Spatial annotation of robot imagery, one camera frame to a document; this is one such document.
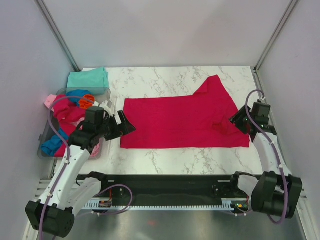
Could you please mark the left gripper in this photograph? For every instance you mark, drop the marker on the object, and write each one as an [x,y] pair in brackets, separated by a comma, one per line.
[123,128]

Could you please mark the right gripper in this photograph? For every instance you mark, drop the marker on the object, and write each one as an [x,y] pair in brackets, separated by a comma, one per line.
[236,119]

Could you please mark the crimson t shirt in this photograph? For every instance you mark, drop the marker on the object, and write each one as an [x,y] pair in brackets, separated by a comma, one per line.
[67,113]
[200,120]

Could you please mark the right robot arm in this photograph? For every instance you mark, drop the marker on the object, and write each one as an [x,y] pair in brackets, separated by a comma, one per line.
[276,192]

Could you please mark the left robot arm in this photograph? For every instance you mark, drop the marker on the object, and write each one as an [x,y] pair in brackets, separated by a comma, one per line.
[56,209]

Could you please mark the orange t shirt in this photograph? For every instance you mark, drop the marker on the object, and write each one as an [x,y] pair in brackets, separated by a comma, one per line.
[86,102]

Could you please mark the teal folded t shirt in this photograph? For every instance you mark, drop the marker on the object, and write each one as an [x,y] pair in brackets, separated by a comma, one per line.
[96,81]

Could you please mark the clear plastic bin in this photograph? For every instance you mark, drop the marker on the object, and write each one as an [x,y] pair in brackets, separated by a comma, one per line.
[52,127]

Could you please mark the light pink t shirt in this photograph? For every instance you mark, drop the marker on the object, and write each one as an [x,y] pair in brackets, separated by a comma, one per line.
[50,100]

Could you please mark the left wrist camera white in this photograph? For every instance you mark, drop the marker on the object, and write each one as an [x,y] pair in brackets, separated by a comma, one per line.
[107,105]

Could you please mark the right aluminium frame post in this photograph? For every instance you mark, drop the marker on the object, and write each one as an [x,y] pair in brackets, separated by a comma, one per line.
[276,33]

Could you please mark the aluminium frame post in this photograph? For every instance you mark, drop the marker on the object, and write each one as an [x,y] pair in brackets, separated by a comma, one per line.
[276,33]
[57,34]

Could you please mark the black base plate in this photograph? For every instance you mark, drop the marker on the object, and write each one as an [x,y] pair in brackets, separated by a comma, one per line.
[168,190]

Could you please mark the white cable duct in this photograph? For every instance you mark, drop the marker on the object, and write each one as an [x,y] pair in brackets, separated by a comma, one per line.
[226,205]

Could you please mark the left aluminium frame post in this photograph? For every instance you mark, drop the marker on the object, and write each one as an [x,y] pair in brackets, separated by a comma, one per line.
[57,34]

